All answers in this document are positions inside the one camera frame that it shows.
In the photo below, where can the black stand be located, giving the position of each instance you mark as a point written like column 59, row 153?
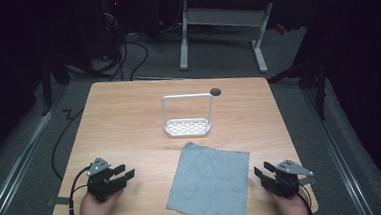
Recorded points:
column 48, row 79
column 312, row 76

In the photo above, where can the grey cloth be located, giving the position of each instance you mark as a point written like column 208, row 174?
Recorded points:
column 210, row 183

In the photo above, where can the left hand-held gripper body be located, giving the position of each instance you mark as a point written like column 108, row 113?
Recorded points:
column 99, row 182

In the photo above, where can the metal floor rail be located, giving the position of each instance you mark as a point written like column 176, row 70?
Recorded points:
column 340, row 155
column 15, row 166

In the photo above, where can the white-legged desk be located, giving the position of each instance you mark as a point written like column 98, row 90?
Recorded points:
column 236, row 18

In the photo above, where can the person's right hand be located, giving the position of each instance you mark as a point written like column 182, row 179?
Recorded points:
column 291, row 208

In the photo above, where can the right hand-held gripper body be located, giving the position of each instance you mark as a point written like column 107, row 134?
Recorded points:
column 288, row 178

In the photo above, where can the grey tape strip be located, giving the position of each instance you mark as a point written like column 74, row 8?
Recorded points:
column 58, row 200

